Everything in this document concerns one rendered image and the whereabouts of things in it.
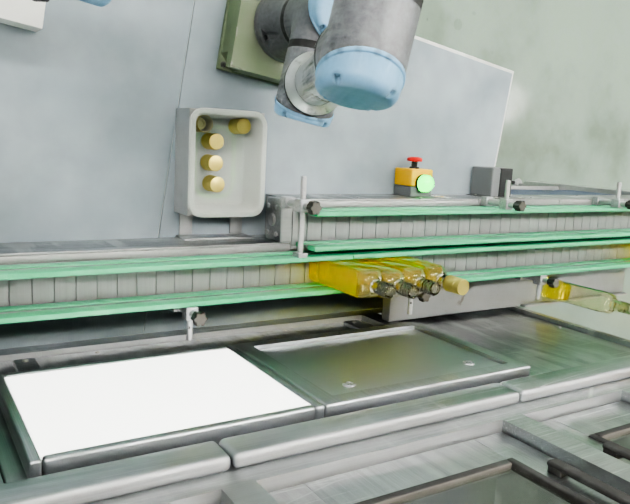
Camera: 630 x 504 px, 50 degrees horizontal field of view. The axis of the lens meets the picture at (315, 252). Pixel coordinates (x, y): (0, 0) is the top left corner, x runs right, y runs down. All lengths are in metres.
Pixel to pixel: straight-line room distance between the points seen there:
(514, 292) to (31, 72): 1.34
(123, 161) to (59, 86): 0.19
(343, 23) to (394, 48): 0.07
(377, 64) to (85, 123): 0.72
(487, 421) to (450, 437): 0.09
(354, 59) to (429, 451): 0.58
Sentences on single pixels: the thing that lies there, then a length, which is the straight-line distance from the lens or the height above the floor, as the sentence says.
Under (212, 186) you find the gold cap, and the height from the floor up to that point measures 0.81.
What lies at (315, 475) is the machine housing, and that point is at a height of 1.43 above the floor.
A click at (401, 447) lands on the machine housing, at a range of 1.04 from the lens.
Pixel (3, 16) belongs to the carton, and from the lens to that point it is 1.36.
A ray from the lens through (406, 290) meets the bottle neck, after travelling 1.36.
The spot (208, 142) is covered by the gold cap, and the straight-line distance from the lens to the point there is 1.45.
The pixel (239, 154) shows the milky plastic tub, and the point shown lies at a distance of 1.53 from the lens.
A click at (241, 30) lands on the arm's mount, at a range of 1.48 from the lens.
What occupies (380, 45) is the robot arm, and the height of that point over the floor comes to 1.44.
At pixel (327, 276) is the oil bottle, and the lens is 1.45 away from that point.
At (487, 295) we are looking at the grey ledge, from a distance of 1.90.
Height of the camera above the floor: 2.14
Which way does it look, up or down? 56 degrees down
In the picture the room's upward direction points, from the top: 108 degrees clockwise
